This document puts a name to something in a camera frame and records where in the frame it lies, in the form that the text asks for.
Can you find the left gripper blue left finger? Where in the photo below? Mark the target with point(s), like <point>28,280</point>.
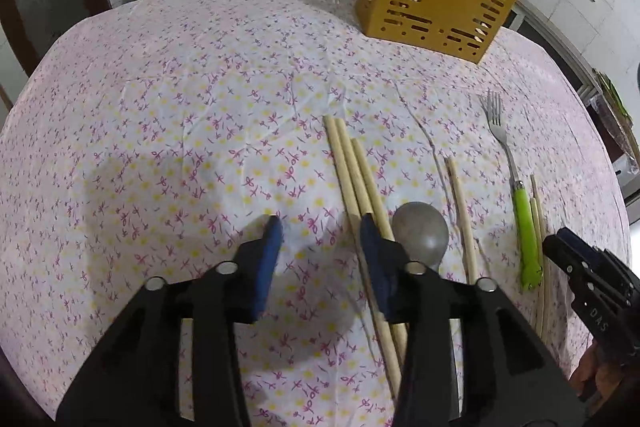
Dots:
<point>265,254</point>

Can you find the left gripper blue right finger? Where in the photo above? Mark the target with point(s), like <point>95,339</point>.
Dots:
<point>383,262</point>

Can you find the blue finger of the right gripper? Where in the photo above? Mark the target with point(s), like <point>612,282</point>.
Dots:
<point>577,246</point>
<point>567,251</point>

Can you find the grey metal spoon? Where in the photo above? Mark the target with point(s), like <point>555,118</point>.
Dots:
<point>422,231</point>

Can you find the green handled fork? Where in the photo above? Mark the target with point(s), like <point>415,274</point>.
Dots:
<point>531,268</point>

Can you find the lower kitchen cabinets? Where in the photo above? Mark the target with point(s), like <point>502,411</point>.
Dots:
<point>586,81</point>

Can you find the person right hand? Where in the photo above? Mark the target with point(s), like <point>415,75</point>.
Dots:
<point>606,376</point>

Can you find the floral pink tablecloth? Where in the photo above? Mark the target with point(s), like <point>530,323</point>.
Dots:
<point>153,139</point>

